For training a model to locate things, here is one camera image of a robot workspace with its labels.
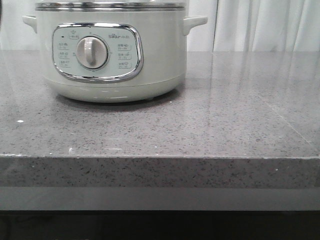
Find pale green electric cooking pot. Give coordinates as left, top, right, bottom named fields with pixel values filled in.
left=22, top=7, right=208, bottom=103

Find white pleated curtain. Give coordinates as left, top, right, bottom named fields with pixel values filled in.
left=0, top=0, right=320, bottom=52

